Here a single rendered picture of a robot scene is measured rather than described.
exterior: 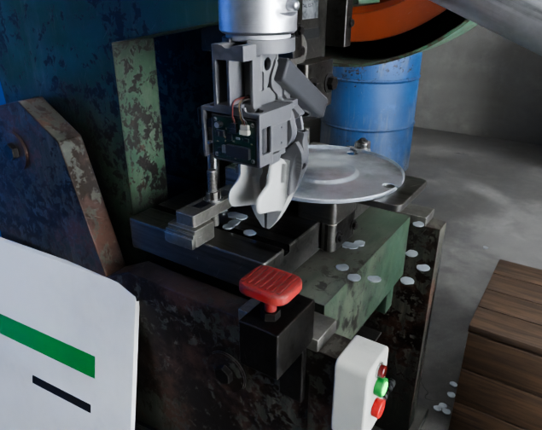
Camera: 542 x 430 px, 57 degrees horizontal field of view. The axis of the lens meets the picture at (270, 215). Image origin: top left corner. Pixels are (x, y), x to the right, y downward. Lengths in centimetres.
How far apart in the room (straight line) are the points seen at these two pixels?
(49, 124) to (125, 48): 20
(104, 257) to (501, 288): 102
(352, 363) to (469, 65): 364
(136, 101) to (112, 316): 41
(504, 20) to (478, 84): 361
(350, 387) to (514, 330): 68
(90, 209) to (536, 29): 76
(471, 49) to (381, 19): 303
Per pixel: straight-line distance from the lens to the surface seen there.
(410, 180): 92
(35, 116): 101
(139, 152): 97
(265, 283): 62
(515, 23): 61
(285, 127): 52
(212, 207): 85
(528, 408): 142
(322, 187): 85
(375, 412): 78
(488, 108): 423
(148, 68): 96
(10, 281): 124
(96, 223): 100
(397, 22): 118
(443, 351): 179
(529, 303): 146
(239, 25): 49
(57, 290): 113
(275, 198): 55
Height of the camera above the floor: 110
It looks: 25 degrees down
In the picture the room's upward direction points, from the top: straight up
